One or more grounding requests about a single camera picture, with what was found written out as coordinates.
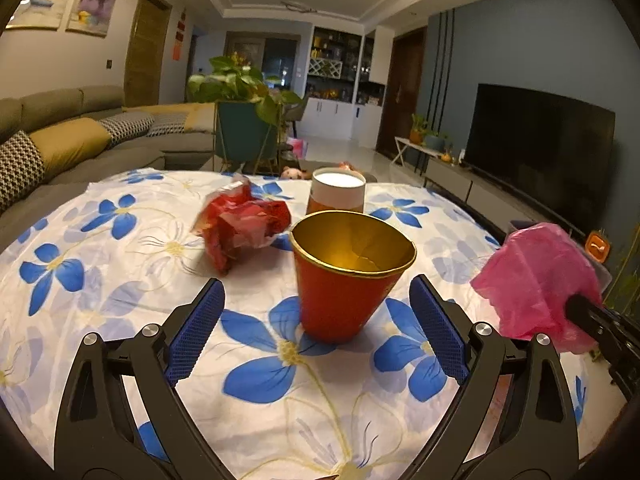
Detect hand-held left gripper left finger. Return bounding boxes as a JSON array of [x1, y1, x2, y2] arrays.
[[54, 278, 227, 480]]

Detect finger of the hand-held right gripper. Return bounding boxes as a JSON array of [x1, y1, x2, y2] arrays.
[[565, 293, 640, 402]]

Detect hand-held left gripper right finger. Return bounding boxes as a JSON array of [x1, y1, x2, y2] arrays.
[[408, 275, 581, 480]]

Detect pink plastic bag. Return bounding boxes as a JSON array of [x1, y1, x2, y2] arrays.
[[470, 221, 605, 356]]

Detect red cup with gold inside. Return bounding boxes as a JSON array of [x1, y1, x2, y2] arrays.
[[289, 210, 418, 345]]

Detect leafy plant on gold stand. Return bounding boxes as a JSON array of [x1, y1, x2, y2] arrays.
[[602, 225, 640, 311]]

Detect orange square speaker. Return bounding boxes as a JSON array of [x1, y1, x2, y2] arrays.
[[584, 230, 612, 265]]

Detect blue floral tablecloth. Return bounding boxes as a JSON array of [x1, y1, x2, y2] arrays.
[[0, 169, 593, 480]]

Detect crumpled red wrapper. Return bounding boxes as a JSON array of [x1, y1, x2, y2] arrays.
[[191, 174, 293, 276]]

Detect grey television stand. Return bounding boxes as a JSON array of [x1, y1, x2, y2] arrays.
[[424, 154, 587, 243]]

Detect orange and white paper cup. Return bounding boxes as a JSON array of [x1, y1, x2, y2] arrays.
[[306, 167, 367, 217]]

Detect black television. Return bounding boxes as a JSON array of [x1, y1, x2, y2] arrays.
[[464, 82, 617, 240]]

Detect small white folding table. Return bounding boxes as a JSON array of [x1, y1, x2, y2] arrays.
[[391, 136, 431, 167]]

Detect grey sofa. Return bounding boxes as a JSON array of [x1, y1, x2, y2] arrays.
[[0, 85, 221, 253]]

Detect plant in orange pot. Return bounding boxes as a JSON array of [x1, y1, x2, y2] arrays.
[[410, 114, 430, 145]]

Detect leafy plant in teal pot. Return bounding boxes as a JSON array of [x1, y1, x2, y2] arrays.
[[187, 52, 304, 177]]

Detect zigzag patterned pillow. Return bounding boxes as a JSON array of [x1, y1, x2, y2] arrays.
[[97, 112, 156, 150]]

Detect yellow sofa cushion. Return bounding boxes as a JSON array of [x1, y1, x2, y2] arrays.
[[27, 117, 112, 182]]

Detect dark brown door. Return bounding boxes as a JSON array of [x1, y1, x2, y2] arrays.
[[375, 26, 429, 159]]

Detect houndstooth pillow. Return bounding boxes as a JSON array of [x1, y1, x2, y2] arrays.
[[0, 130, 47, 213]]

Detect grey dining chair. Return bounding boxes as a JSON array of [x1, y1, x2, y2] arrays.
[[280, 91, 312, 136]]

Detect white display cabinet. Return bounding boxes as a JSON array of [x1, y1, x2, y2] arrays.
[[299, 24, 390, 147]]

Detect light wooden door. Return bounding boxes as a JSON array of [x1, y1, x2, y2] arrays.
[[123, 0, 173, 108]]

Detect red wall decorations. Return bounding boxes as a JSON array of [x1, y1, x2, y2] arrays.
[[172, 7, 188, 61]]

